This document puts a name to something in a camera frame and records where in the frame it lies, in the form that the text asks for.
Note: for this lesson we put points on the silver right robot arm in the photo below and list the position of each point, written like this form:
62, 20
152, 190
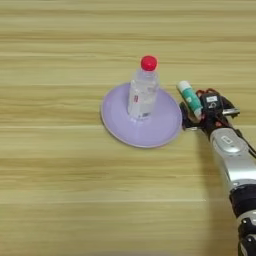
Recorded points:
235, 160

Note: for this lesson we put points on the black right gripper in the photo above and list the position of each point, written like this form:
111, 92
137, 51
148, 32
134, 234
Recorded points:
213, 120

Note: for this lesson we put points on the clear bottle with red cap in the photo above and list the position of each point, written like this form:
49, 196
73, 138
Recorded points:
143, 90

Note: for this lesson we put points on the purple round plate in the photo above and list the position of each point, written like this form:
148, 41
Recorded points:
156, 130

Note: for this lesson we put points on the green and white glue stick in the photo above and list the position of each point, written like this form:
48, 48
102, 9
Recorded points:
190, 97

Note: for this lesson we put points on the black box with white label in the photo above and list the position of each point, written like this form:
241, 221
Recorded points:
211, 101

